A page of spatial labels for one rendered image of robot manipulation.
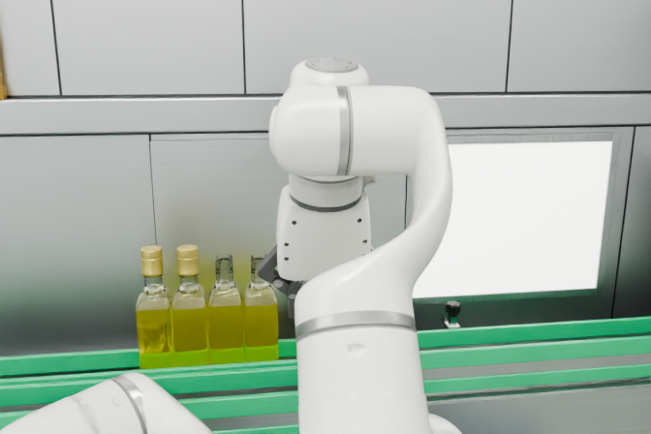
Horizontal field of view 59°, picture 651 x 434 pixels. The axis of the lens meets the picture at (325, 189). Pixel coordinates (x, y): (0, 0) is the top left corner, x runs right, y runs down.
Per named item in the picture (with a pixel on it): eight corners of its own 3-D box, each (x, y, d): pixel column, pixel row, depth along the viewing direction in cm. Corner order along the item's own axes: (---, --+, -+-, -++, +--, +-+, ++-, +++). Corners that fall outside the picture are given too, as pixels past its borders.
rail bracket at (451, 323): (449, 352, 117) (453, 291, 114) (462, 369, 111) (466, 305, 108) (431, 354, 117) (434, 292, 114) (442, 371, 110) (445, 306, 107)
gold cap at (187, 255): (200, 268, 97) (199, 243, 96) (198, 276, 93) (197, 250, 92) (178, 269, 96) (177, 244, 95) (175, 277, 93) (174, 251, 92)
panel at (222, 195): (594, 289, 123) (611, 131, 115) (602, 294, 120) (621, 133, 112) (164, 312, 112) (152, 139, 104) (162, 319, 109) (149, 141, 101)
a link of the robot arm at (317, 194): (369, 149, 62) (367, 171, 63) (287, 150, 61) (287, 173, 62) (384, 181, 55) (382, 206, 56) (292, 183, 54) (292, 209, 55)
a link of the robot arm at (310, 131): (395, 104, 43) (268, 104, 42) (384, 223, 48) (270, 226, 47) (364, 50, 56) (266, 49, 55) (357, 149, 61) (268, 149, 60)
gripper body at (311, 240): (367, 165, 62) (361, 250, 68) (274, 167, 61) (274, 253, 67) (382, 199, 56) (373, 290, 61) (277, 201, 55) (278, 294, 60)
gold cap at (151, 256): (145, 279, 92) (143, 253, 91) (139, 272, 95) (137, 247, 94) (167, 274, 94) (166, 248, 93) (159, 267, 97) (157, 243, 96)
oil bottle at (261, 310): (278, 386, 104) (275, 275, 100) (279, 404, 99) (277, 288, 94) (246, 388, 104) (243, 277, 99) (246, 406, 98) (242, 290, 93)
